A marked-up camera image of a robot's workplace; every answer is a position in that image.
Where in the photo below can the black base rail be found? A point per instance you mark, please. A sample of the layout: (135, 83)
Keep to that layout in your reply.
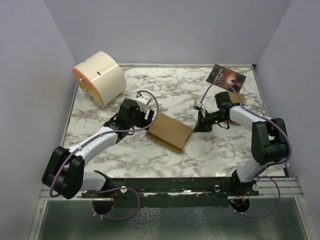
(129, 200)

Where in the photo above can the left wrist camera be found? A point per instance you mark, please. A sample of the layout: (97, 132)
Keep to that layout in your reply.
(143, 100)

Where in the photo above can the small folded cardboard box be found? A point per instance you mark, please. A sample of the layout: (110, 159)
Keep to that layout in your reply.
(236, 97)

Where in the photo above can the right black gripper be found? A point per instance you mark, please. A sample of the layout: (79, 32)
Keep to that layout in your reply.
(202, 124)

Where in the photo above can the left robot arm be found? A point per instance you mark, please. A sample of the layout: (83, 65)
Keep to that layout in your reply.
(65, 172)

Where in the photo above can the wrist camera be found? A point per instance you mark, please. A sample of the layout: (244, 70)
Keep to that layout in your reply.
(143, 100)
(199, 106)

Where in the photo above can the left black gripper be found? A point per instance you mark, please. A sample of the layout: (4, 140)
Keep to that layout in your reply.
(144, 122)

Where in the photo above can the dark book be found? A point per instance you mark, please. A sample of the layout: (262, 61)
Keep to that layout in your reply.
(229, 77)

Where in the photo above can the cream cylindrical drum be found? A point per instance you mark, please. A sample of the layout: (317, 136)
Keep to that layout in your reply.
(100, 78)

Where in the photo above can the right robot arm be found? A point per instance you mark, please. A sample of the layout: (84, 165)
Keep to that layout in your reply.
(269, 139)

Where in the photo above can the brown cardboard box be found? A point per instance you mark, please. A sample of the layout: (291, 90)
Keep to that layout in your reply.
(170, 133)

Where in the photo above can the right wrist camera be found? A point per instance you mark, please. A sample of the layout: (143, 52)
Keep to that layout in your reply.
(199, 106)

